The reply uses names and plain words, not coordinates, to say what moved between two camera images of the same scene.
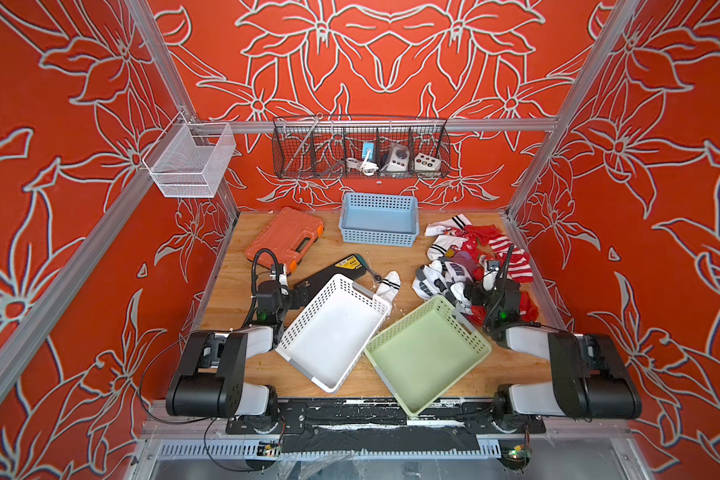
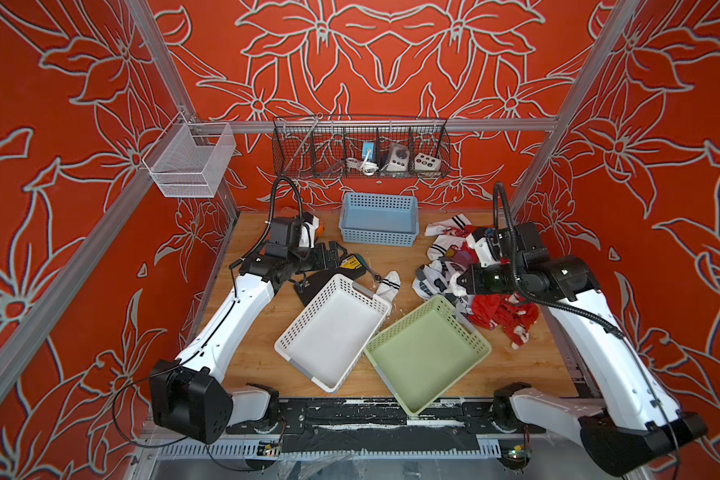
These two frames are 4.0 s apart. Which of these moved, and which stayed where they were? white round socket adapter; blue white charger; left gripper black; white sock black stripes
Moved: left gripper black
Stayed: white sock black stripes; blue white charger; white round socket adapter
